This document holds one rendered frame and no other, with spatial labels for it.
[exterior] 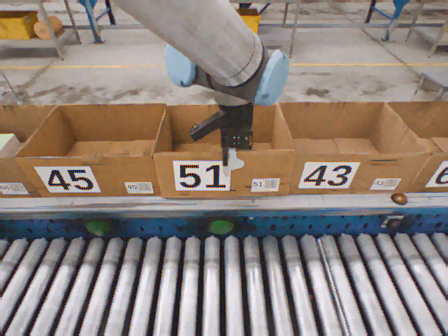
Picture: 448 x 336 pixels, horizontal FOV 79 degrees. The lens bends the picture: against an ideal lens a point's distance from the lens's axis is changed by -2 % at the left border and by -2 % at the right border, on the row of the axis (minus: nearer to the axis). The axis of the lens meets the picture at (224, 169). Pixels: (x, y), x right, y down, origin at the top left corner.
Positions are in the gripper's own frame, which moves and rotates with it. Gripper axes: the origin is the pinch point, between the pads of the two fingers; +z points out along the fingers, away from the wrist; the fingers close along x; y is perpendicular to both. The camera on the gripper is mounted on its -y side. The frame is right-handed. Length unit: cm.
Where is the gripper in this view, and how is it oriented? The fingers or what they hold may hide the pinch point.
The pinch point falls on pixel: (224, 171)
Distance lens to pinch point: 77.9
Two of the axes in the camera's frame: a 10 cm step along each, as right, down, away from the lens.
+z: 0.0, 8.6, 5.0
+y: 10.0, -0.1, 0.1
